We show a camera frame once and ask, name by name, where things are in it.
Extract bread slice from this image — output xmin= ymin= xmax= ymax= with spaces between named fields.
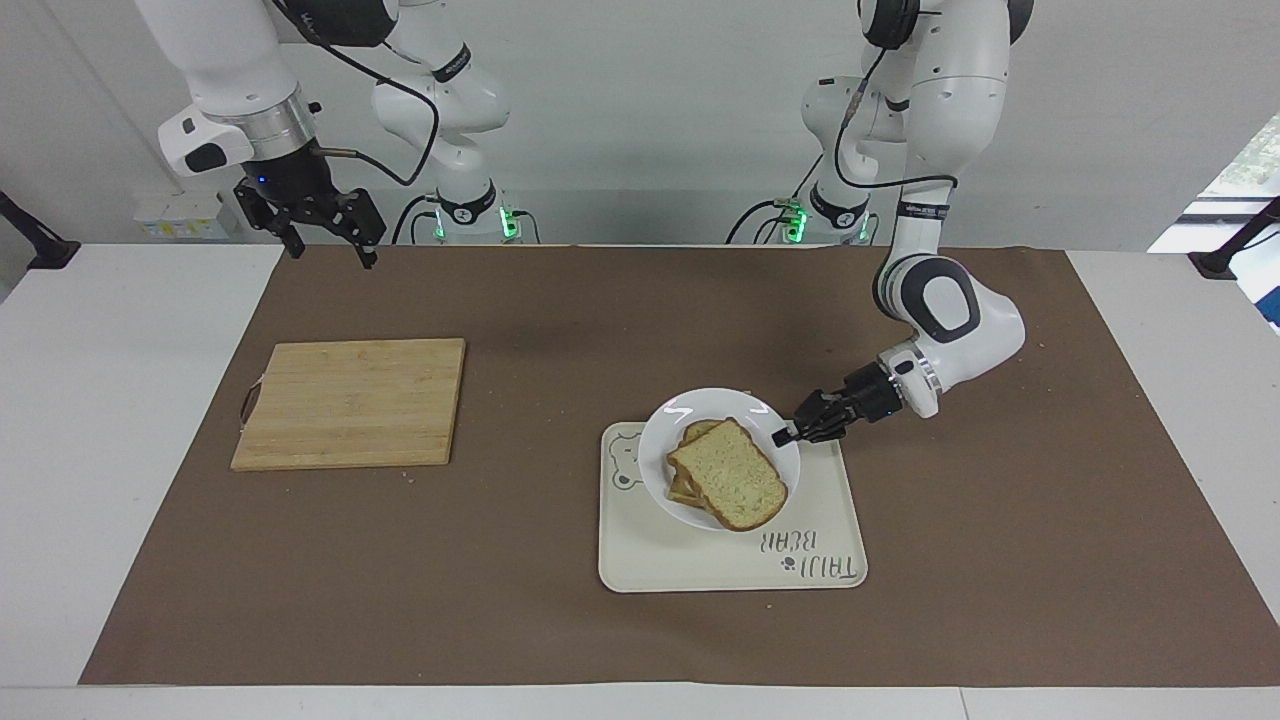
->
xmin=667 ymin=419 xmax=723 ymax=507

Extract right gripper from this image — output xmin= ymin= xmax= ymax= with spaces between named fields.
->
xmin=233 ymin=142 xmax=388 ymax=270

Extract white round plate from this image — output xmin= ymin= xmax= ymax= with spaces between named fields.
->
xmin=638 ymin=387 xmax=803 ymax=532

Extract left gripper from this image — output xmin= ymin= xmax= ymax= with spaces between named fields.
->
xmin=771 ymin=362 xmax=910 ymax=448

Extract cream rectangular tray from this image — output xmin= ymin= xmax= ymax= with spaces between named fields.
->
xmin=597 ymin=420 xmax=869 ymax=595

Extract black stand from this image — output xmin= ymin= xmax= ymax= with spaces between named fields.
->
xmin=1187 ymin=196 xmax=1280 ymax=281
xmin=0 ymin=190 xmax=82 ymax=272

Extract wooden cutting board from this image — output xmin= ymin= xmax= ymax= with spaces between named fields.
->
xmin=230 ymin=338 xmax=468 ymax=472

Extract stacked bread slices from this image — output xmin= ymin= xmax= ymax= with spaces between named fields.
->
xmin=666 ymin=417 xmax=790 ymax=533

